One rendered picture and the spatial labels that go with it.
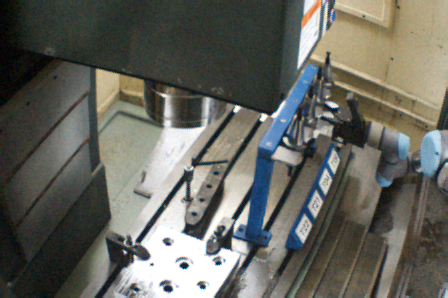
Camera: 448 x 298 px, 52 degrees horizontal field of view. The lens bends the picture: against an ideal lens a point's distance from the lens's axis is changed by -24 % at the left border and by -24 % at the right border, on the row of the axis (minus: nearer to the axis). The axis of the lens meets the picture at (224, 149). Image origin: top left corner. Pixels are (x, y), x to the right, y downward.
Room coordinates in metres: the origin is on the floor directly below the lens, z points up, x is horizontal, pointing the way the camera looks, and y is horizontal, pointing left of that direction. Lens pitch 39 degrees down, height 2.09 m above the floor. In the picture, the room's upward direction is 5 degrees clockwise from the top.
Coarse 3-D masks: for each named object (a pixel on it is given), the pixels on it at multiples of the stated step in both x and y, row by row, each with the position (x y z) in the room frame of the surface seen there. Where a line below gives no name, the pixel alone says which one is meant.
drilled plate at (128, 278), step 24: (168, 240) 0.97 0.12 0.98; (192, 240) 0.97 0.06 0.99; (144, 264) 0.86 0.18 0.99; (168, 264) 0.88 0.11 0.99; (192, 264) 0.90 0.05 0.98; (216, 264) 0.92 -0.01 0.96; (120, 288) 0.76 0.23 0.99; (144, 288) 0.77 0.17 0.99; (168, 288) 0.81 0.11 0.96; (192, 288) 0.80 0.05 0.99; (216, 288) 0.81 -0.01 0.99
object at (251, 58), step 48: (48, 0) 0.86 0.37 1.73; (96, 0) 0.82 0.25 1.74; (144, 0) 0.78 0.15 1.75; (192, 0) 0.75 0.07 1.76; (240, 0) 0.72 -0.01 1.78; (288, 0) 0.71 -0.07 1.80; (48, 48) 0.86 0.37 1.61; (96, 48) 0.81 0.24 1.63; (144, 48) 0.78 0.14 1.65; (192, 48) 0.75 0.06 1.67; (240, 48) 0.72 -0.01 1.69; (288, 48) 0.73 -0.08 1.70; (240, 96) 0.72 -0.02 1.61
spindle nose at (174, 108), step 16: (144, 80) 0.86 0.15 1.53; (144, 96) 0.85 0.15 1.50; (160, 96) 0.82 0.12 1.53; (176, 96) 0.81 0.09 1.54; (192, 96) 0.81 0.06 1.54; (160, 112) 0.82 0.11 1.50; (176, 112) 0.81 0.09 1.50; (192, 112) 0.81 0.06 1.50; (208, 112) 0.82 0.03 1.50; (224, 112) 0.86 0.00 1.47; (176, 128) 0.81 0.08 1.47; (192, 128) 0.81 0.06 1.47
